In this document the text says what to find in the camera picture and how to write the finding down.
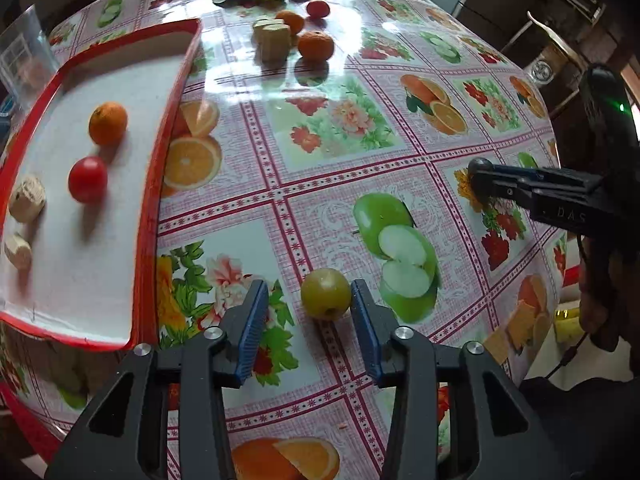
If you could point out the round green fruit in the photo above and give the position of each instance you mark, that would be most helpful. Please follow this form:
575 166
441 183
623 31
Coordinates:
326 294

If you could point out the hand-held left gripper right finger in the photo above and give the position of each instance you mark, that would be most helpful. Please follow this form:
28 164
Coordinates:
362 331

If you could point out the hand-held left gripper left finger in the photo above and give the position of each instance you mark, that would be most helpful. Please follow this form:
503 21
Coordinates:
252 330

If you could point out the person's dark clothing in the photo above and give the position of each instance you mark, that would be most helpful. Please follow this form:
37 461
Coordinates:
585 430

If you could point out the person's right hand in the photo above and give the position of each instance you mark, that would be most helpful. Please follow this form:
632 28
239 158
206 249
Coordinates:
600 305

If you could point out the fruit printed tablecloth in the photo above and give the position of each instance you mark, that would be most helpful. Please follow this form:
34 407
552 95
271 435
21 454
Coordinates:
310 200

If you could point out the red rimmed white tray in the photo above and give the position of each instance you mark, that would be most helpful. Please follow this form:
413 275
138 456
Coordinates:
100 260

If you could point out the orange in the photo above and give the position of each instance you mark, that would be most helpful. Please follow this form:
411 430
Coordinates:
292 20
107 122
316 46

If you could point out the red tomato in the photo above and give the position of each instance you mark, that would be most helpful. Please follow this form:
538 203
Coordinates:
87 180
318 8

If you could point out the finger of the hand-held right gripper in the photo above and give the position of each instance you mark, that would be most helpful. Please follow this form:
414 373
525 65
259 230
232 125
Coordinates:
505 192
565 177

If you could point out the clear glass pitcher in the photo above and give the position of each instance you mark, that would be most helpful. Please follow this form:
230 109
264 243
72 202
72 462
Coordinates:
25 50

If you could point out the wooden chair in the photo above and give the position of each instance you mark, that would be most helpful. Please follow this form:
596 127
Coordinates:
550 35

